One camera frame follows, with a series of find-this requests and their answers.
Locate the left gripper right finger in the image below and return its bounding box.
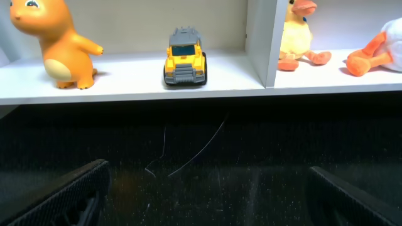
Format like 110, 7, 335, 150
306, 166, 402, 226

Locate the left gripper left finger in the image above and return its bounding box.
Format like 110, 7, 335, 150
0, 158, 111, 226

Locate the orange dragon figure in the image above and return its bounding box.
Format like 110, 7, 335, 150
9, 0, 104, 90

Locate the white plush duck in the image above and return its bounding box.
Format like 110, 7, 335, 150
345, 17, 402, 78

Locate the yellow plush duck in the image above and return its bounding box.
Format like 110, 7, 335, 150
277, 0, 332, 72

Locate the white shelf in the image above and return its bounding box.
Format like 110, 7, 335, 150
0, 0, 402, 119

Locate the grey and yellow toy truck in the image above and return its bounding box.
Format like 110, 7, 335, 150
163, 26, 208, 87

